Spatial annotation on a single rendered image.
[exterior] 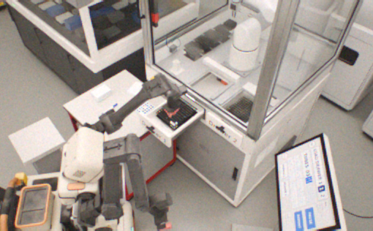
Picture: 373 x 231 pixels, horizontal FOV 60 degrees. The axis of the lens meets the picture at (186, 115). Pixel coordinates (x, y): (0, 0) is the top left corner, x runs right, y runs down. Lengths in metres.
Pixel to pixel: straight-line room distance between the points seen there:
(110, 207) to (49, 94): 2.60
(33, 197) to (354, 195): 2.50
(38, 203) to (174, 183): 1.31
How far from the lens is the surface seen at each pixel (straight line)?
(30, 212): 1.94
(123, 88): 2.58
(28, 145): 2.40
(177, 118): 2.16
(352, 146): 3.53
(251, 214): 2.83
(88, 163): 1.43
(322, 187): 1.69
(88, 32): 2.48
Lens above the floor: 2.52
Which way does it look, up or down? 48 degrees down
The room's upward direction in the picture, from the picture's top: 1 degrees clockwise
